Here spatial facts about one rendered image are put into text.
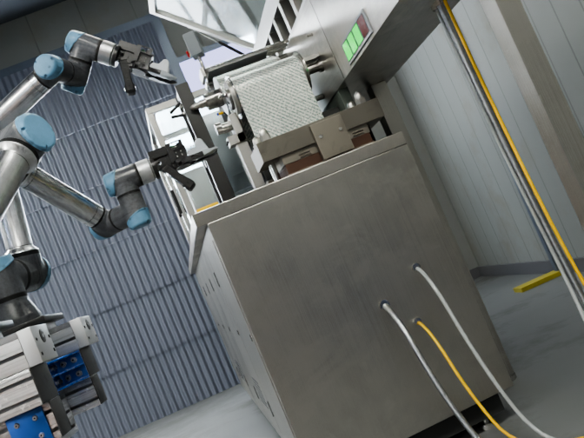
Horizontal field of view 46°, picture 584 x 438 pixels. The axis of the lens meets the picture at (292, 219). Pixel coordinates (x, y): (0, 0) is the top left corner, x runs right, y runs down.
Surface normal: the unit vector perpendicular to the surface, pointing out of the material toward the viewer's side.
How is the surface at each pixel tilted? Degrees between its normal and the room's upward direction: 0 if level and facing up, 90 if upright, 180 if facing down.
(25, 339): 90
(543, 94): 90
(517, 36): 90
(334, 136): 90
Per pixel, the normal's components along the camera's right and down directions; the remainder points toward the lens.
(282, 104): 0.15, -0.13
